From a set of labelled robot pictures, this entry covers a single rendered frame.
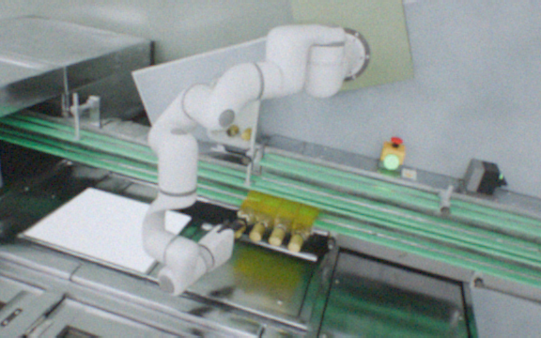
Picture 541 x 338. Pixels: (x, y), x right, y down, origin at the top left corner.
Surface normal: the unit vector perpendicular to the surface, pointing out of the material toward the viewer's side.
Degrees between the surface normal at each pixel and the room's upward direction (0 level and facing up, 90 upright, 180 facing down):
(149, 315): 90
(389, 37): 4
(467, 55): 0
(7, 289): 90
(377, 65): 4
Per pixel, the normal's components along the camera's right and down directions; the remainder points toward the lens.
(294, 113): -0.27, 0.40
